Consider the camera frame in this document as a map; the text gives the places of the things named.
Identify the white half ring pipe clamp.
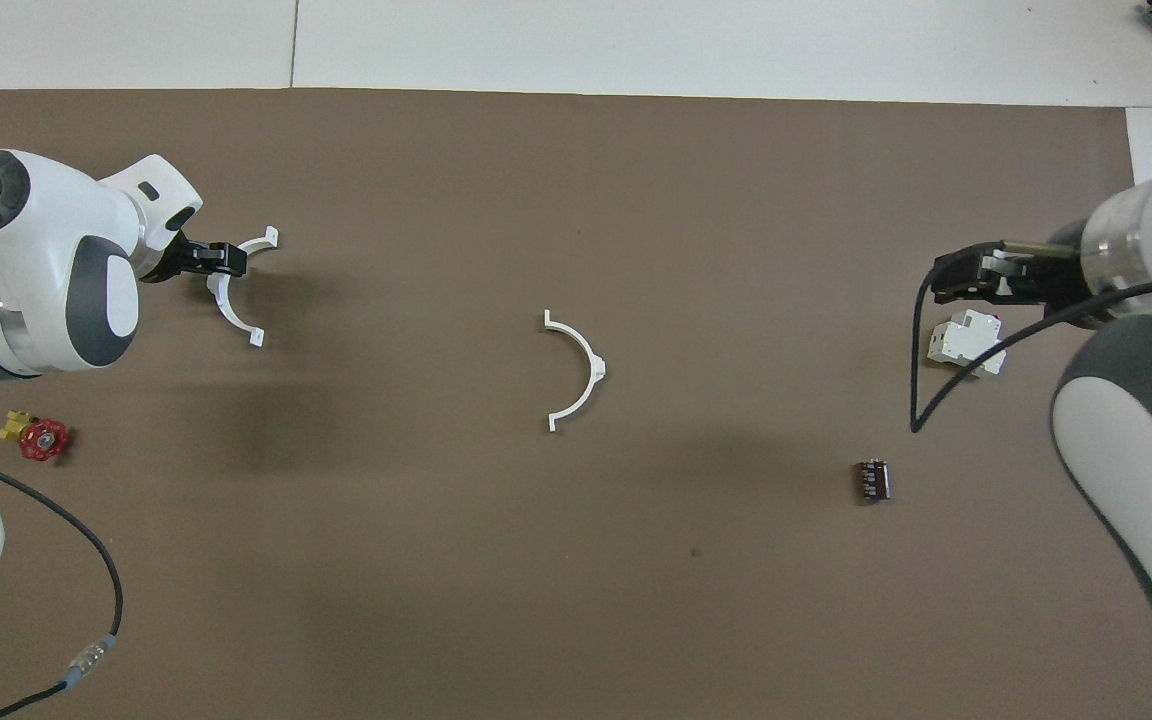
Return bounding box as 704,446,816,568
543,310,607,433
206,226,280,349

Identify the brown table mat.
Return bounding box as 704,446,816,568
0,88,1152,720

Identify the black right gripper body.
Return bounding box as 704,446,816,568
976,240,1085,306

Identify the white circuit breaker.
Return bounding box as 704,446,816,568
926,309,1009,379

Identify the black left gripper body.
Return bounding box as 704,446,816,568
141,232,205,285

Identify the small black cylindrical component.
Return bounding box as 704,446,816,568
854,458,892,503

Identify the red handwheel yellow valve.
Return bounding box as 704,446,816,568
0,408,71,463

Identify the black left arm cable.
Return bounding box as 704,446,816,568
0,448,125,720

